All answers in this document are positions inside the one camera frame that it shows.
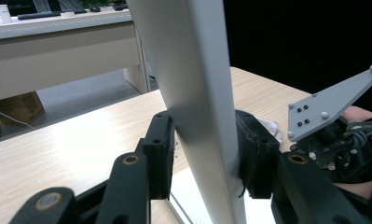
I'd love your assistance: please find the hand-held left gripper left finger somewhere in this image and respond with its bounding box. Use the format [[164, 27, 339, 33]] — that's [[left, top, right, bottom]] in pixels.
[[94, 110, 176, 224]]

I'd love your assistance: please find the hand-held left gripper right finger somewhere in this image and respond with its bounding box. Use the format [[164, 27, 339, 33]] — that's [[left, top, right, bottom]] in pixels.
[[234, 109, 372, 224]]

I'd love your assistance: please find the white cloth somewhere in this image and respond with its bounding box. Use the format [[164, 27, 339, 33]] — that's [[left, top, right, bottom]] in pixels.
[[254, 114, 283, 145]]

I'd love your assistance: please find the white desk lamp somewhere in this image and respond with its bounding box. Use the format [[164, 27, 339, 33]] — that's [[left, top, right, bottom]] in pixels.
[[126, 0, 276, 224]]

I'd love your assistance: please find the brown cardboard box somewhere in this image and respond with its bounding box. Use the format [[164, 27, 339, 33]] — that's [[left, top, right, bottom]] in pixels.
[[0, 91, 46, 127]]

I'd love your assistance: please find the beige office desk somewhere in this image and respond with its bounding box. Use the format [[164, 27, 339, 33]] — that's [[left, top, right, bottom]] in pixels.
[[0, 8, 152, 146]]

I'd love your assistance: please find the green plant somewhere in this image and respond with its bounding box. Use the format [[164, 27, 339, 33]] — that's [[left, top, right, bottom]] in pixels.
[[79, 0, 113, 8]]

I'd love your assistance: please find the black keyboard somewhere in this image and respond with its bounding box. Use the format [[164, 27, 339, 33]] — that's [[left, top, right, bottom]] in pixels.
[[17, 8, 89, 21]]

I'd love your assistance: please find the right hand-held gripper cable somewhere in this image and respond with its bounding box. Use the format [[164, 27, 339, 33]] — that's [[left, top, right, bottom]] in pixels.
[[343, 119, 372, 148]]

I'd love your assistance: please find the white floor cable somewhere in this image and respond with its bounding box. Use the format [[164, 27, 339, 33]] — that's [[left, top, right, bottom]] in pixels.
[[0, 105, 35, 132]]

